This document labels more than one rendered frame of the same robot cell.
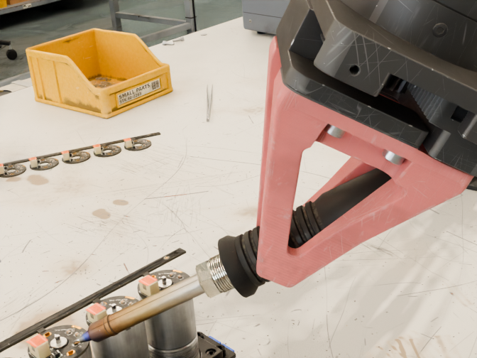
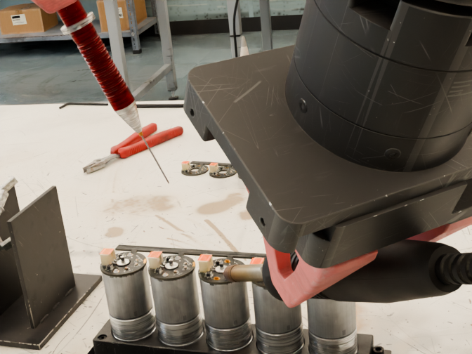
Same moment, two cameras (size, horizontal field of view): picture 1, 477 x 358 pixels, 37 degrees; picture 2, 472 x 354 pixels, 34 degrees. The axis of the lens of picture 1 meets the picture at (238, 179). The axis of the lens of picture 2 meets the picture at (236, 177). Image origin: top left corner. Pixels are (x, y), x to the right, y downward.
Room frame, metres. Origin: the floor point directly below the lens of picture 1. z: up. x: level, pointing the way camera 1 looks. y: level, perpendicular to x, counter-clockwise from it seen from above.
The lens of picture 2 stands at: (0.09, -0.23, 1.01)
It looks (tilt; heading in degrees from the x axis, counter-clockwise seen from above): 22 degrees down; 62
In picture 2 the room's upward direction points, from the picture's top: 6 degrees counter-clockwise
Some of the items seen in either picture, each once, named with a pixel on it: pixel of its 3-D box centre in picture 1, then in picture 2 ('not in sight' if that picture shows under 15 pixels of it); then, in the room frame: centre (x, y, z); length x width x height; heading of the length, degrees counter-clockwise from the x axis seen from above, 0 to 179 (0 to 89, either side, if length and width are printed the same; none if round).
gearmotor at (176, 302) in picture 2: not in sight; (177, 306); (0.22, 0.10, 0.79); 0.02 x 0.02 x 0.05
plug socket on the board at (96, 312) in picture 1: (99, 314); (259, 267); (0.25, 0.06, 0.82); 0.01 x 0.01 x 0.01; 43
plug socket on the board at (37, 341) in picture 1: (40, 346); (207, 263); (0.23, 0.08, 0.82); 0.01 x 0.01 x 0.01; 43
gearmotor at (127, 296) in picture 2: not in sight; (129, 302); (0.20, 0.12, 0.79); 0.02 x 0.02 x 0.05
